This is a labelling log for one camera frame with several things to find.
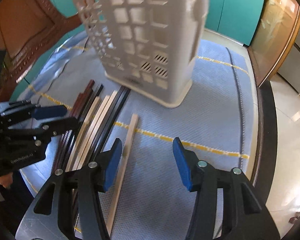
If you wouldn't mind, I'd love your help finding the blue checked cloth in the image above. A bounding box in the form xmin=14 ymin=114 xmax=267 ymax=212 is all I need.
xmin=19 ymin=31 xmax=256 ymax=239

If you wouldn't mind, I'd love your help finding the brown wooden chair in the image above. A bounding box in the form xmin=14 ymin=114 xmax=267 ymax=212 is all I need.
xmin=0 ymin=0 xmax=81 ymax=102

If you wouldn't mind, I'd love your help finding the wooden glass sliding door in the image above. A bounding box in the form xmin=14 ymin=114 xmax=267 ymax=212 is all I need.
xmin=248 ymin=0 xmax=300 ymax=87

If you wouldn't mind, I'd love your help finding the lone beige chopstick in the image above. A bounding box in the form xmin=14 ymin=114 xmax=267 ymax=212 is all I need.
xmin=106 ymin=114 xmax=139 ymax=235

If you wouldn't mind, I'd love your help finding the silver refrigerator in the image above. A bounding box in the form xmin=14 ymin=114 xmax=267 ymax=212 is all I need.
xmin=278 ymin=30 xmax=300 ymax=94

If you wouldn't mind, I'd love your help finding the person's left hand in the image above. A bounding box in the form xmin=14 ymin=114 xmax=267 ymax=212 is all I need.
xmin=0 ymin=173 xmax=13 ymax=189

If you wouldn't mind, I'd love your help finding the white plastic utensil basket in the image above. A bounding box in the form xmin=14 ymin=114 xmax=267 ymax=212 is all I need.
xmin=73 ymin=0 xmax=209 ymax=108

